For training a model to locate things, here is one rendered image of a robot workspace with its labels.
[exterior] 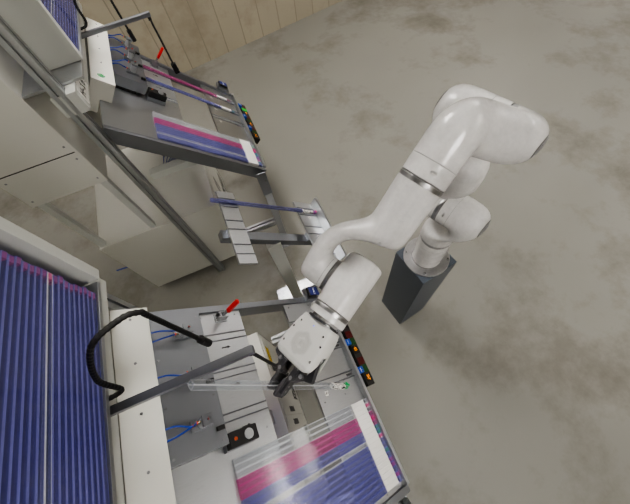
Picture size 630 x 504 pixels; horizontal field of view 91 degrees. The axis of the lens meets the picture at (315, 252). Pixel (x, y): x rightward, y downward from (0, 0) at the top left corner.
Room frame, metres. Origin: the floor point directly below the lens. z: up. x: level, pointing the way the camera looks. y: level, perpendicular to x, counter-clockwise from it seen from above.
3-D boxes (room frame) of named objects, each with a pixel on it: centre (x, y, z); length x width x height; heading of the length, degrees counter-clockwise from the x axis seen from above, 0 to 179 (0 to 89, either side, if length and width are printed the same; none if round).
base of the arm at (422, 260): (0.50, -0.46, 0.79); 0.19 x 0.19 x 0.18
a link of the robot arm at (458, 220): (0.47, -0.48, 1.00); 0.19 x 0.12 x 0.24; 34
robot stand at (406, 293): (0.50, -0.46, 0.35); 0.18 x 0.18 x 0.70; 20
